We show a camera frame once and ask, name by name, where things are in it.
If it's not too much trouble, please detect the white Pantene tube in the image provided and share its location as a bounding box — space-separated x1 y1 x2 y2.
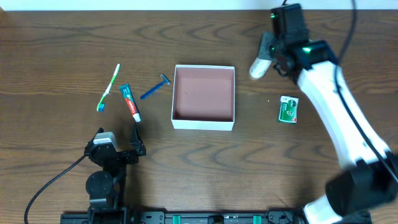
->
249 57 272 80

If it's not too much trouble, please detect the green soap packet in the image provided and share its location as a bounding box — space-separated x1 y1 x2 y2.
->
278 96 299 124

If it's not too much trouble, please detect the white box pink inside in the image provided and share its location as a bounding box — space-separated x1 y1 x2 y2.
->
171 65 235 131

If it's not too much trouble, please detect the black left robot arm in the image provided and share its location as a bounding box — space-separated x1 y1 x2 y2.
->
84 124 146 223

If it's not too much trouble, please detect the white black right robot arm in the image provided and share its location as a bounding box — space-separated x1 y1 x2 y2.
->
257 3 397 223

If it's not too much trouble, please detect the green white toothbrush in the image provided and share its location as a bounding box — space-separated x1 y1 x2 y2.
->
96 63 121 112

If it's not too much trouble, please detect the Colgate toothpaste tube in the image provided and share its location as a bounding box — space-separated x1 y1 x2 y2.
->
119 83 141 123

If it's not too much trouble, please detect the blue disposable razor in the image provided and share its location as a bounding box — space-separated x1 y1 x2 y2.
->
140 74 171 100

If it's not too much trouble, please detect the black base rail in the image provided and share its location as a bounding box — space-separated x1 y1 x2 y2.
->
60 208 373 224

